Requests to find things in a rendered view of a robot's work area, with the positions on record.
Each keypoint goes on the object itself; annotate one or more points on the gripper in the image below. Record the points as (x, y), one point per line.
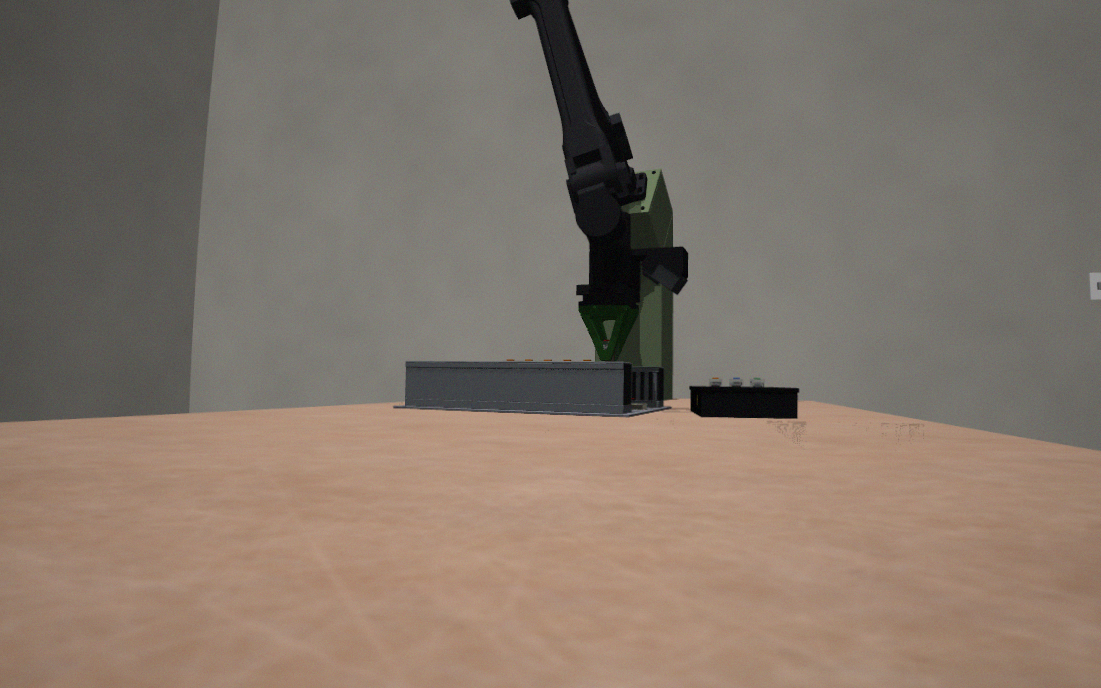
(619, 300)

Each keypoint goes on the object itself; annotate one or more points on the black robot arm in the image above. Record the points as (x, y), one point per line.
(587, 129)

